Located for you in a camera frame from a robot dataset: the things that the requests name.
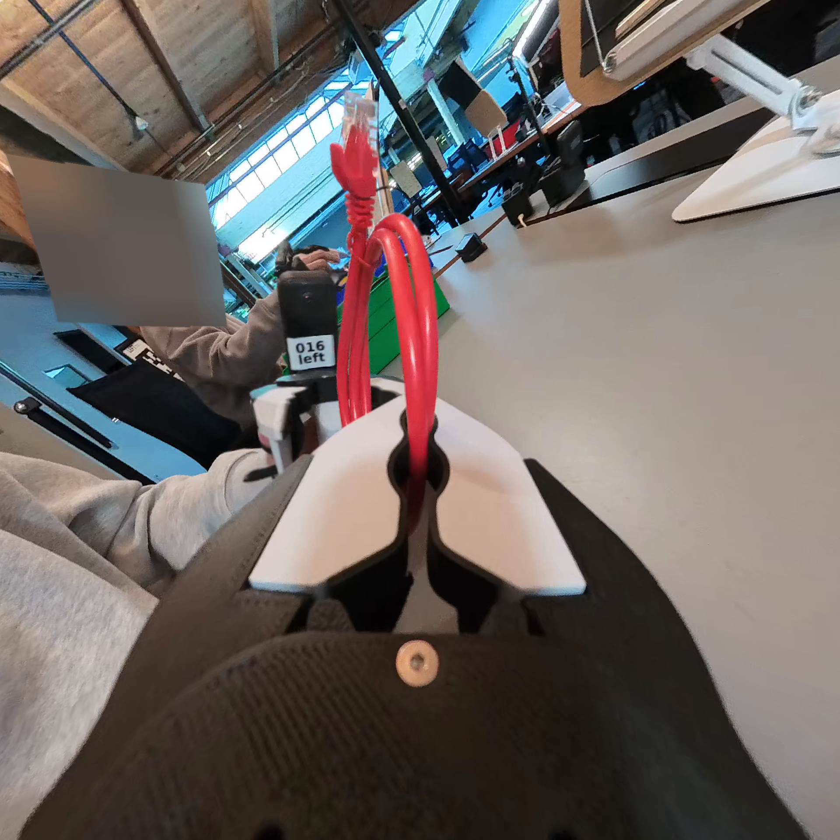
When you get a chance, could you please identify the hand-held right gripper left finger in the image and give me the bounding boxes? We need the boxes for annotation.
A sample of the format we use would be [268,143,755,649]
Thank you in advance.
[249,403,412,592]

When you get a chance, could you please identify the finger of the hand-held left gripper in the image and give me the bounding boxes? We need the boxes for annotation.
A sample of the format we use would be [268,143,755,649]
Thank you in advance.
[311,377,406,447]
[252,387,311,475]

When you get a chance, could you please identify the grey desk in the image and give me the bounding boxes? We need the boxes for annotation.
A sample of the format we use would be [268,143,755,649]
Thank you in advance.
[276,62,840,821]

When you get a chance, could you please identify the small black board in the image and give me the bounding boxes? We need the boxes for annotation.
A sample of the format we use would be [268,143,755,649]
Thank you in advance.
[436,59,488,114]

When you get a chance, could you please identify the green plastic bin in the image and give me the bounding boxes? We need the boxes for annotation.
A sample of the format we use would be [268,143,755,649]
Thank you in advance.
[364,272,451,382]

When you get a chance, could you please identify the red network cable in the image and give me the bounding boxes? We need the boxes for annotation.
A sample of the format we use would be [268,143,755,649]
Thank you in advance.
[328,92,441,526]

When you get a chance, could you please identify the person's left forearm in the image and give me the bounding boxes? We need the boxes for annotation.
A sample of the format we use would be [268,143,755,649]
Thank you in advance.
[131,446,293,592]

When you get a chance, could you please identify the black power adapter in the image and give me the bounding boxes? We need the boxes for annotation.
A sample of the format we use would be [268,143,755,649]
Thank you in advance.
[502,174,534,227]
[541,121,586,206]

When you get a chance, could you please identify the black steel post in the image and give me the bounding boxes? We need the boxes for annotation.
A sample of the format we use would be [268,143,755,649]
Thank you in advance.
[335,0,475,224]

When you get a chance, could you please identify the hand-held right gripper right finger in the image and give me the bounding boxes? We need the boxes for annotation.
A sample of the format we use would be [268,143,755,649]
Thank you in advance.
[427,397,588,598]

